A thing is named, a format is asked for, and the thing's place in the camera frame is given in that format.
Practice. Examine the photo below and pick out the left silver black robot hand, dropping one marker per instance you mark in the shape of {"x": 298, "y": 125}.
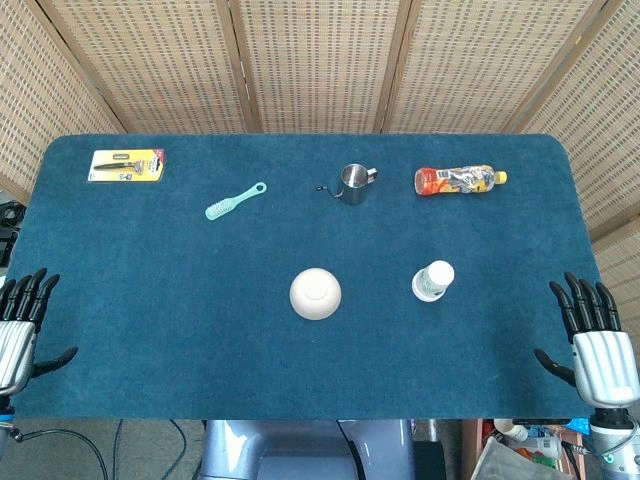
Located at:
{"x": 15, "y": 345}

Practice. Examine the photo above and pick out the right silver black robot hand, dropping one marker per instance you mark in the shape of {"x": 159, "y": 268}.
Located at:
{"x": 602, "y": 365}

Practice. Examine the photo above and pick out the white paper cup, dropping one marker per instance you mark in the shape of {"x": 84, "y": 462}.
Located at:
{"x": 441, "y": 272}
{"x": 419, "y": 291}

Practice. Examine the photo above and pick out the black equipment beside table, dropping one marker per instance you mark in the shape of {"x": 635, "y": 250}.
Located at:
{"x": 10, "y": 225}

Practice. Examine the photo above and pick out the grey plastic bag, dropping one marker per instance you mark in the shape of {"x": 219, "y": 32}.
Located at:
{"x": 505, "y": 462}

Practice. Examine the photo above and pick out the wooden storage crate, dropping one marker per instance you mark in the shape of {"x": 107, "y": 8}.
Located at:
{"x": 470, "y": 450}

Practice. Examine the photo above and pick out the dark blue table mat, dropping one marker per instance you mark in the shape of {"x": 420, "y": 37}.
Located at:
{"x": 200, "y": 310}

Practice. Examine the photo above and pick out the razor in yellow blister pack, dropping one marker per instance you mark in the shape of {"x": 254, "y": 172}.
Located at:
{"x": 127, "y": 165}

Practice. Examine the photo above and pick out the woven rattan screen panel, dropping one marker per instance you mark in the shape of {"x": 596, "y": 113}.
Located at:
{"x": 150, "y": 65}
{"x": 600, "y": 150}
{"x": 320, "y": 65}
{"x": 35, "y": 100}
{"x": 490, "y": 65}

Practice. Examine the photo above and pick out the orange drink bottle yellow cap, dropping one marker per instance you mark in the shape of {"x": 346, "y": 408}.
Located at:
{"x": 457, "y": 181}

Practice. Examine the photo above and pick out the teal plastic hairbrush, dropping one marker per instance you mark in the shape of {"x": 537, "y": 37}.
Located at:
{"x": 227, "y": 204}

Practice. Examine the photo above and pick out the white upturned bowl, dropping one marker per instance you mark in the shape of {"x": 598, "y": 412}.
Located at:
{"x": 315, "y": 293}

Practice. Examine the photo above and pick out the blue-grey robot torso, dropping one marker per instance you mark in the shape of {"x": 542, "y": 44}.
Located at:
{"x": 300, "y": 450}

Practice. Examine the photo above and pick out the steel gooseneck pitcher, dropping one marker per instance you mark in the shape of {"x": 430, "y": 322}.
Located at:
{"x": 354, "y": 187}

